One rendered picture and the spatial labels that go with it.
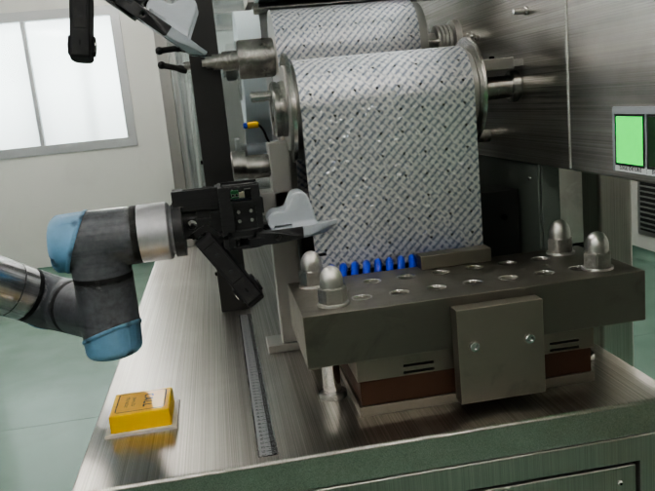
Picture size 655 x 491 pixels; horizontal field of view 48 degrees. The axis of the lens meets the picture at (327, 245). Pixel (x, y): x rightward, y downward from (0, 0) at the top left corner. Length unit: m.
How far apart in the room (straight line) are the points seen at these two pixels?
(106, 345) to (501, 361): 0.49
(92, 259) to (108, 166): 5.65
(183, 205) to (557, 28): 0.52
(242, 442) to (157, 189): 5.80
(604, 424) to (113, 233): 0.61
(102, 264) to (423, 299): 0.40
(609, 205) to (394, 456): 0.63
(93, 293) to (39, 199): 5.77
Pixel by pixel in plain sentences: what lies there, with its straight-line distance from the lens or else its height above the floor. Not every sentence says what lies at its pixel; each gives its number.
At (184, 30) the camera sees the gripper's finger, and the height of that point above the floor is 1.36.
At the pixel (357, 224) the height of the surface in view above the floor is 1.09.
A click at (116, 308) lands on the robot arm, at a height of 1.03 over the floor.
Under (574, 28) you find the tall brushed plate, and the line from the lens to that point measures 0.95.
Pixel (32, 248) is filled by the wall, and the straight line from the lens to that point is 6.80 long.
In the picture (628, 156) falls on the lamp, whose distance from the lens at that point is 0.84.
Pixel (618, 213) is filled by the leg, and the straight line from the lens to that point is 1.28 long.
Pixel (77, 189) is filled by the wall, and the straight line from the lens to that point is 6.65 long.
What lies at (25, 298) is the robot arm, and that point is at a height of 1.04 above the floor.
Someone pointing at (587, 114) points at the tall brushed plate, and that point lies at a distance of 0.93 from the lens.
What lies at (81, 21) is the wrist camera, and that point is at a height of 1.38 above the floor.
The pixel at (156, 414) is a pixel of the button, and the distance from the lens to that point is 0.90.
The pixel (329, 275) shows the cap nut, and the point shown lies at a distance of 0.81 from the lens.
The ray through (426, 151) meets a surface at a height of 1.18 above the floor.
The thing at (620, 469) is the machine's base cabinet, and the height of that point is 0.82.
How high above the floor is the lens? 1.26
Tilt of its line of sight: 11 degrees down
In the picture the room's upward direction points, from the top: 6 degrees counter-clockwise
